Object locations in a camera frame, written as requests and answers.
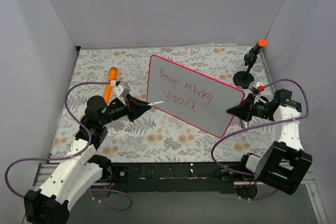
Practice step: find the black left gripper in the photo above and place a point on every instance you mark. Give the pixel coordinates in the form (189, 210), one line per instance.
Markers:
(129, 106)

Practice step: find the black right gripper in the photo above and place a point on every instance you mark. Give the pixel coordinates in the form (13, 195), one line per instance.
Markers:
(249, 107)

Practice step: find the pink framed whiteboard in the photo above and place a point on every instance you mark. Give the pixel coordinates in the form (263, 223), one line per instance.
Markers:
(191, 96)

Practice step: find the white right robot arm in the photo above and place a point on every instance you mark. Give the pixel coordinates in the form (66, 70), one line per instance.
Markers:
(285, 163)

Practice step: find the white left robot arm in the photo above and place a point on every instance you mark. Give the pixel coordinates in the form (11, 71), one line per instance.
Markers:
(54, 199)

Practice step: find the black microphone stand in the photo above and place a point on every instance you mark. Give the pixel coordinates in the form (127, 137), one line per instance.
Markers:
(244, 78)

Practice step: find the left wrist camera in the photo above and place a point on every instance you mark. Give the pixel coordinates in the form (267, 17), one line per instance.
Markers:
(121, 90)

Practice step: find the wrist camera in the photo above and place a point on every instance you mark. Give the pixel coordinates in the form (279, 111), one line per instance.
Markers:
(256, 87)
(121, 90)

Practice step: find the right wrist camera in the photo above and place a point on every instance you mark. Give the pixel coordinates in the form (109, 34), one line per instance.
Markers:
(256, 87)

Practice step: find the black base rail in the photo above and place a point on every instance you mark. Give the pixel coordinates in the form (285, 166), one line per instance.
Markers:
(171, 177)

